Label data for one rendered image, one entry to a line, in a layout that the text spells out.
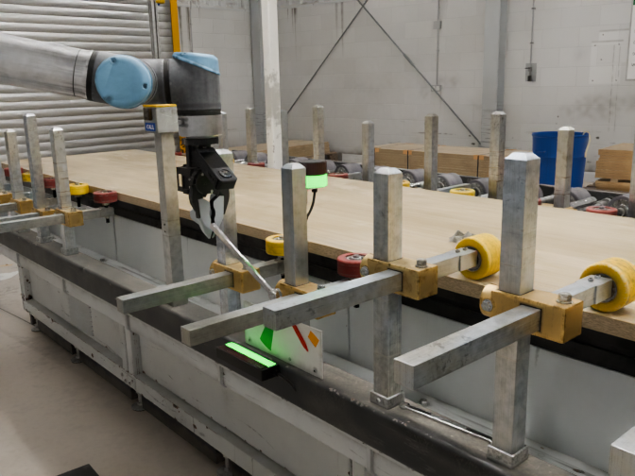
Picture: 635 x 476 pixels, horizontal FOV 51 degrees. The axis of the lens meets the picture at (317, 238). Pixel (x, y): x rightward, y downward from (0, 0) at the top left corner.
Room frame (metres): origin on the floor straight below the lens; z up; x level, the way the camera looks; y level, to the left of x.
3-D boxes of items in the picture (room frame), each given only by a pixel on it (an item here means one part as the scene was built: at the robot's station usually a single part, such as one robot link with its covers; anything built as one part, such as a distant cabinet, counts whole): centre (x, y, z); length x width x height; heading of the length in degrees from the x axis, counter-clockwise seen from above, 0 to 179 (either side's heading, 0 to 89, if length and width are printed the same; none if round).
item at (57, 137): (2.23, 0.86, 0.90); 0.04 x 0.04 x 0.48; 41
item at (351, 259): (1.34, -0.08, 0.85); 0.08 x 0.08 x 0.11
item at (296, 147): (9.82, 0.85, 0.23); 2.41 x 0.77 x 0.17; 139
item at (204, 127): (1.38, 0.24, 1.18); 0.10 x 0.09 x 0.05; 131
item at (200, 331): (1.21, 0.07, 0.84); 0.43 x 0.03 x 0.04; 131
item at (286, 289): (1.27, 0.03, 0.85); 0.14 x 0.06 x 0.05; 41
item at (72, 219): (2.21, 0.85, 0.84); 0.14 x 0.06 x 0.05; 41
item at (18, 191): (2.60, 1.19, 0.87); 0.04 x 0.04 x 0.48; 41
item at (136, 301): (1.40, 0.23, 0.84); 0.44 x 0.03 x 0.04; 131
